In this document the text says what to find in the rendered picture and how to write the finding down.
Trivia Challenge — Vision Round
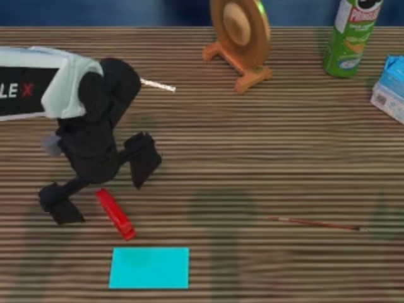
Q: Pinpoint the red metallic stapler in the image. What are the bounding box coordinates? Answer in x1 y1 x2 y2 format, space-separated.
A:
95 188 137 242

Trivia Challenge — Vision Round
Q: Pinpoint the cyan rectangular block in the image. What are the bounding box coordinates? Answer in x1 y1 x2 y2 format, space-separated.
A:
108 247 191 290

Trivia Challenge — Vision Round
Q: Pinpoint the round wooden plate on stand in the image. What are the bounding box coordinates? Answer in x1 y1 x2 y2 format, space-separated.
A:
202 0 273 93

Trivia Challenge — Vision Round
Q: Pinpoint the thin red paintbrush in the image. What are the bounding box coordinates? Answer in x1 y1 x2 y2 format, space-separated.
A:
268 216 369 232

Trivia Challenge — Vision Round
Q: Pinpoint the green chips can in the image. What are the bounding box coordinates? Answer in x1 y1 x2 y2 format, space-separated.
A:
322 0 384 79

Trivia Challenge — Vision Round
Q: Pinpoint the blue and white carton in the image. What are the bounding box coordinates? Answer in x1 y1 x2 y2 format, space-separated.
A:
369 54 404 125

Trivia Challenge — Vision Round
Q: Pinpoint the white cable tie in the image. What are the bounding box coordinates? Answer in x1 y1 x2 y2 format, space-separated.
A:
140 78 177 93

